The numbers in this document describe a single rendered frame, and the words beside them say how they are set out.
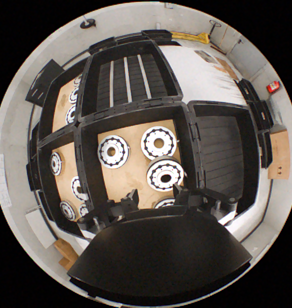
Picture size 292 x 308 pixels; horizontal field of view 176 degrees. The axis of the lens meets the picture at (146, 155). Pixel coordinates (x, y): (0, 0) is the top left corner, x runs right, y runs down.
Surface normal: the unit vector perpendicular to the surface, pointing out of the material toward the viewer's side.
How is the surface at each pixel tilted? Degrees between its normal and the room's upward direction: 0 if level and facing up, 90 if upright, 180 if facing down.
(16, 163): 90
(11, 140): 90
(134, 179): 0
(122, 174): 0
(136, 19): 90
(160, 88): 0
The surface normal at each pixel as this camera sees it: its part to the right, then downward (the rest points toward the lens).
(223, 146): -0.06, -0.01
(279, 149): -0.95, 0.26
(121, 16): 0.25, 0.97
